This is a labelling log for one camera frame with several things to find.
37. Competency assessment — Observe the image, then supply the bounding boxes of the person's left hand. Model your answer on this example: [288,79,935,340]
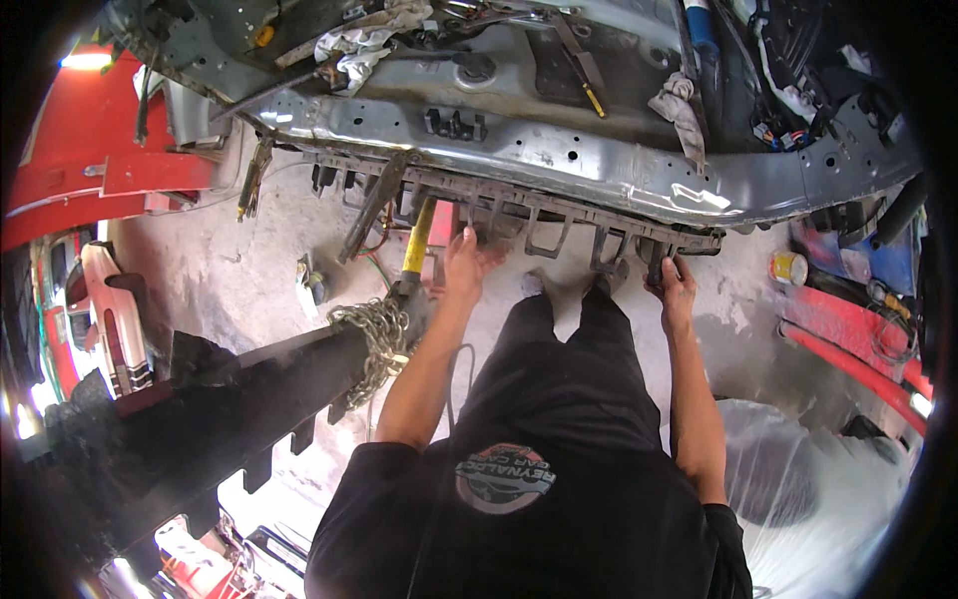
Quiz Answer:
[442,225,510,306]

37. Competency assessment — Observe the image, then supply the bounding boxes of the person's right hand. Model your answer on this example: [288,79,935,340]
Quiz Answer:
[642,255,699,338]

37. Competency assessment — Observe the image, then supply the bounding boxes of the black tool handle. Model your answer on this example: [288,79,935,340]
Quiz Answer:
[647,240,672,290]

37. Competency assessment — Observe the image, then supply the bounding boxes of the black plastic bumper bracket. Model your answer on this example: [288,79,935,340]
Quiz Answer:
[310,152,727,275]

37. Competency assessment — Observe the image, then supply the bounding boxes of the person's legs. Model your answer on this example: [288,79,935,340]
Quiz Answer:
[449,258,663,465]

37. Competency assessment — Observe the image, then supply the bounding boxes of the yellow can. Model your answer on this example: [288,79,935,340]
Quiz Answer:
[768,250,810,288]

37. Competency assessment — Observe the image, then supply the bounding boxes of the grey car body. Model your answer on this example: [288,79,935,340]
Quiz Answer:
[97,0,925,259]

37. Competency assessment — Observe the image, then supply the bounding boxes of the grey rag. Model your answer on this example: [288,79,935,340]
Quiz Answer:
[647,71,709,178]

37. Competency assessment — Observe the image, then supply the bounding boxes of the blue machine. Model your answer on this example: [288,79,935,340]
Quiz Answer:
[792,219,923,298]

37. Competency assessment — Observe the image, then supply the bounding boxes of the black cylinder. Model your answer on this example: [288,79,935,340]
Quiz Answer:
[870,172,930,253]

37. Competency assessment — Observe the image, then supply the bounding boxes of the red block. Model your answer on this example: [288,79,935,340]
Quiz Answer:
[427,200,462,287]

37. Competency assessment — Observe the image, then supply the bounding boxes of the blue tube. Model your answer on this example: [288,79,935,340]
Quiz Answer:
[682,0,721,77]

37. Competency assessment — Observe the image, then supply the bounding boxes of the yellow black hydraulic ram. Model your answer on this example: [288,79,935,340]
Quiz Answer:
[385,196,443,330]

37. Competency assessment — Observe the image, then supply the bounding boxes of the black plastic clip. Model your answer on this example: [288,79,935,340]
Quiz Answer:
[424,108,488,144]

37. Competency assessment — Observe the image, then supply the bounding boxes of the clear plastic sheet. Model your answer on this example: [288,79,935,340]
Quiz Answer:
[715,397,919,599]

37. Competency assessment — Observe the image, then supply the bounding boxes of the person's body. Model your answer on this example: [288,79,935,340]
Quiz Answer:
[303,389,755,599]

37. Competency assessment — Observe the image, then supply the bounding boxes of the black steel clamp bar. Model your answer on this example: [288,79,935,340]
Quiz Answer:
[337,150,410,265]

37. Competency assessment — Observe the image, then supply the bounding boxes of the chrome hand tools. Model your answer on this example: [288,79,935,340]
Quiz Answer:
[440,0,541,29]

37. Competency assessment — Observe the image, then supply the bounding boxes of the white floor tool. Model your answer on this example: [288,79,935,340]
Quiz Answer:
[295,254,331,320]

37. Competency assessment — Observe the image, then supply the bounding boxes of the white rag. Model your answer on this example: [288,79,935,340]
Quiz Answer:
[314,0,435,95]

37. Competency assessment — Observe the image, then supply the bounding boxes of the locking pliers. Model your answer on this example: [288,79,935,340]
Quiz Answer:
[237,137,275,223]

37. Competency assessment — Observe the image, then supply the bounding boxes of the black pulling tower beam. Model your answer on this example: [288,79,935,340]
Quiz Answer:
[43,299,422,572]

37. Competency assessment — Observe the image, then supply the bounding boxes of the heap of car parts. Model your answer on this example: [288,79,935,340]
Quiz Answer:
[96,508,317,599]

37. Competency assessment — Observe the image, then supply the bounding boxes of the white and red car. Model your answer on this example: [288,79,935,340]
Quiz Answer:
[33,231,160,402]

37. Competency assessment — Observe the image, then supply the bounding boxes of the bright work lamp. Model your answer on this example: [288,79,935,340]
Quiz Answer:
[58,48,115,73]

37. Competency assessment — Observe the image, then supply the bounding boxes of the red frame beam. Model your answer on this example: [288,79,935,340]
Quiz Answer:
[774,283,937,440]

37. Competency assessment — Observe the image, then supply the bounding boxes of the black tool with yellow handle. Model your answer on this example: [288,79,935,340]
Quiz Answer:
[550,10,609,120]

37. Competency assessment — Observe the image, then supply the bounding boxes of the wire harness with connectors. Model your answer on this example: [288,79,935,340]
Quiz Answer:
[750,0,833,155]

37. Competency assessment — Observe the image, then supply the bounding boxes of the green cable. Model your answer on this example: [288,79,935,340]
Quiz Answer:
[357,225,395,295]

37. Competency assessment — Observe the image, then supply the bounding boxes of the steel chain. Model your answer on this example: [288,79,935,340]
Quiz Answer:
[327,297,417,410]

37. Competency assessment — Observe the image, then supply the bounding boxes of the red frame machine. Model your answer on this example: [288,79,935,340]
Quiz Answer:
[0,43,220,253]

